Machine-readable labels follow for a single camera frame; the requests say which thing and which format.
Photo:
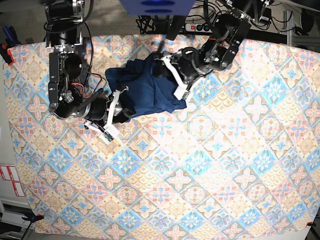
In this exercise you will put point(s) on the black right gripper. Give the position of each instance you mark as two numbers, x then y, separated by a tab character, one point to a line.
103	111

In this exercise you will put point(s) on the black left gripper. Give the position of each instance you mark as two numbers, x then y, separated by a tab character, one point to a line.
187	68

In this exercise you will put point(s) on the blue long-sleeve shirt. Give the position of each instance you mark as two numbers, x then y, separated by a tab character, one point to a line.
147	94

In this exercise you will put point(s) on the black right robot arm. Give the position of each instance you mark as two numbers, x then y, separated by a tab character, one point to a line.
68	75

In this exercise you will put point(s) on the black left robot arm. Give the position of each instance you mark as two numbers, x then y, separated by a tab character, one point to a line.
218	52

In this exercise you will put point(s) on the white power strip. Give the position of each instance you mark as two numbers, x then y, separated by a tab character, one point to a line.
197	28

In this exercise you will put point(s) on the patterned tile tablecloth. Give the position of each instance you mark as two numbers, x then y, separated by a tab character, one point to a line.
241	161

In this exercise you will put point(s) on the red-white labels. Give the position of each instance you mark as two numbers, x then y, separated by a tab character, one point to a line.
9	173

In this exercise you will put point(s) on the blue-black clamp lower left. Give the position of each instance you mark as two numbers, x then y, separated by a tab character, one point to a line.
32	218

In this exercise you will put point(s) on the red-black clamp upper left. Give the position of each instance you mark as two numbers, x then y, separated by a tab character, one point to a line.
6	54

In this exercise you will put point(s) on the white cabinet lower left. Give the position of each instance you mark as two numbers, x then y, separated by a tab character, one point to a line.
13	211

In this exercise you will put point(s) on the orange clamp lower right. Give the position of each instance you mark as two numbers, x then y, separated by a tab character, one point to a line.
311	224

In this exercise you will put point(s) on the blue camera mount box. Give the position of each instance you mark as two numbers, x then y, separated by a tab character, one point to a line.
158	7

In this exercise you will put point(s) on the blue-handled clamp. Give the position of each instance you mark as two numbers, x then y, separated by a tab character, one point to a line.
11	36

